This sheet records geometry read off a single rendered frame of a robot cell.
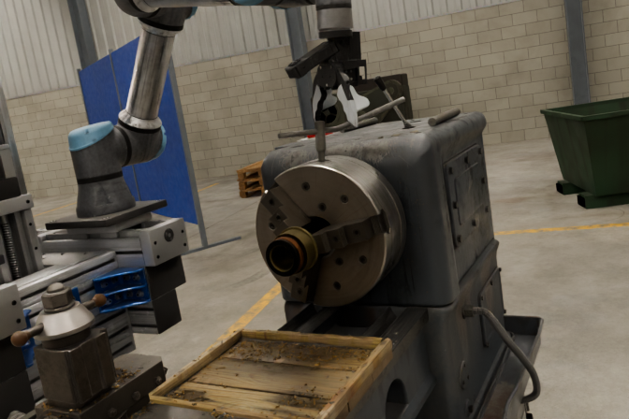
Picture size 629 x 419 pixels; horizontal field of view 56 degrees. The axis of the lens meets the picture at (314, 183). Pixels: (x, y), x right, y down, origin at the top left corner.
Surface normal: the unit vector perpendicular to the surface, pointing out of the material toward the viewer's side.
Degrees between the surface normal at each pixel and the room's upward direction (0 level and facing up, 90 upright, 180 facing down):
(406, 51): 90
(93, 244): 90
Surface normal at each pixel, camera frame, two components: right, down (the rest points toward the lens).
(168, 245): 0.88, -0.07
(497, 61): -0.32, 0.19
